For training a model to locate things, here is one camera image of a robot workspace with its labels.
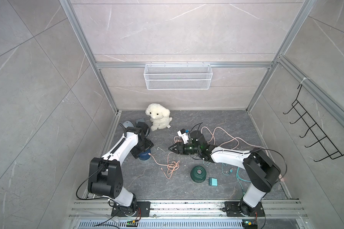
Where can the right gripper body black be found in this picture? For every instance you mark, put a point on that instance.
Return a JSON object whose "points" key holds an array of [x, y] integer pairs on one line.
{"points": [[183, 149]]}

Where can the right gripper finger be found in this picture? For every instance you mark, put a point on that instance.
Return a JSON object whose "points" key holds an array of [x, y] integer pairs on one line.
{"points": [[174, 150], [175, 146]]}

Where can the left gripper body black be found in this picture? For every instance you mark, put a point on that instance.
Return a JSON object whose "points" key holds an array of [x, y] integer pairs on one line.
{"points": [[146, 145]]}

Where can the blue cordless meat grinder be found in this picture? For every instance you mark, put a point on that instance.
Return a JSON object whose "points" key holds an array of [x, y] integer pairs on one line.
{"points": [[144, 156]]}

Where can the teal usb wall charger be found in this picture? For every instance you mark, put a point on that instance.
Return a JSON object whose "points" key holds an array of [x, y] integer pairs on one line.
{"points": [[213, 182]]}

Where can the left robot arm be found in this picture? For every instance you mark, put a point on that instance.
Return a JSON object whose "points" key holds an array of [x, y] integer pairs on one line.
{"points": [[105, 175]]}

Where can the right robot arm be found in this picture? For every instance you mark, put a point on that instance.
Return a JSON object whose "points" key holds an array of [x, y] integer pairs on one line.
{"points": [[262, 171]]}

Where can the grey-blue rectangular case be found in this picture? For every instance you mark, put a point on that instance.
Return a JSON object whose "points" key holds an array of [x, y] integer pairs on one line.
{"points": [[140, 123]]}

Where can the light blue round gadget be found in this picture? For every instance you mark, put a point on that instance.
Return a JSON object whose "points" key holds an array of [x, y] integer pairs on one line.
{"points": [[127, 124]]}

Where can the white plush dog toy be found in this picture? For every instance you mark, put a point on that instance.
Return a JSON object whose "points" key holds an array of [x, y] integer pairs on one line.
{"points": [[159, 116]]}

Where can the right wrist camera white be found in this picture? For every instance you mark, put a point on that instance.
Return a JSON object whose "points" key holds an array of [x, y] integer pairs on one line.
{"points": [[183, 134]]}

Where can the green cordless meat grinder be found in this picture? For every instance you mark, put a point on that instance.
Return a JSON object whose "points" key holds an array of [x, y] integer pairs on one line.
{"points": [[198, 174]]}

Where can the white wire mesh basket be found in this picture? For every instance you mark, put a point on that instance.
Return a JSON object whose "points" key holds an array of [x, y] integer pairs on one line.
{"points": [[178, 76]]}

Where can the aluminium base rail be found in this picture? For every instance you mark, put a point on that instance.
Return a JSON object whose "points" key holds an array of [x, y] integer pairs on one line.
{"points": [[188, 214]]}

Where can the black wire hook rack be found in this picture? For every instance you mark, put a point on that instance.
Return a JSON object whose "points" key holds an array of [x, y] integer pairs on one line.
{"points": [[321, 138]]}

